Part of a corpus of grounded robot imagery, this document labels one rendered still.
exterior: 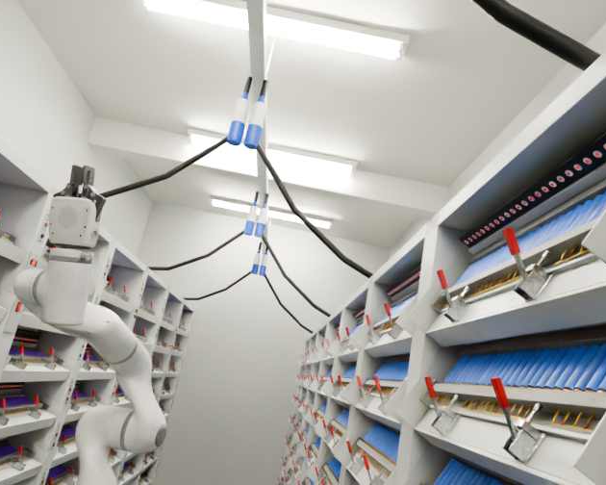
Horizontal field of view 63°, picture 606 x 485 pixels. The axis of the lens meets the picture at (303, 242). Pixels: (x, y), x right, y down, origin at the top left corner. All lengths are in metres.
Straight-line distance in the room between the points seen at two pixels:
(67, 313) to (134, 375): 0.34
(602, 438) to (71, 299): 0.94
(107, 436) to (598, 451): 1.15
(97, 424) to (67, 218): 0.55
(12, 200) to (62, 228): 0.91
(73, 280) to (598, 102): 0.95
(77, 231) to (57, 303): 0.15
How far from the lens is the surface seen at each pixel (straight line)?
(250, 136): 2.12
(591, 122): 0.75
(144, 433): 1.37
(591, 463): 0.50
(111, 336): 1.24
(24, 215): 2.01
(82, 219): 1.12
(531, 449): 0.67
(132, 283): 3.29
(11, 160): 1.77
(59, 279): 1.12
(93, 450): 1.42
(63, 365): 2.60
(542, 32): 0.73
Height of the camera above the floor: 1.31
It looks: 15 degrees up
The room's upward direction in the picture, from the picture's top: 11 degrees clockwise
